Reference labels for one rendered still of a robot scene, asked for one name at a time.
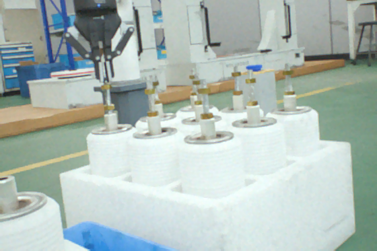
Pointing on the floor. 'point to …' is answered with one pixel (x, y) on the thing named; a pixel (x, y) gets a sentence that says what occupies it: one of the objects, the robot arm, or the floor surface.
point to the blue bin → (108, 239)
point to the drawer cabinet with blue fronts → (15, 50)
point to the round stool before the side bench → (369, 42)
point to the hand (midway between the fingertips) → (104, 71)
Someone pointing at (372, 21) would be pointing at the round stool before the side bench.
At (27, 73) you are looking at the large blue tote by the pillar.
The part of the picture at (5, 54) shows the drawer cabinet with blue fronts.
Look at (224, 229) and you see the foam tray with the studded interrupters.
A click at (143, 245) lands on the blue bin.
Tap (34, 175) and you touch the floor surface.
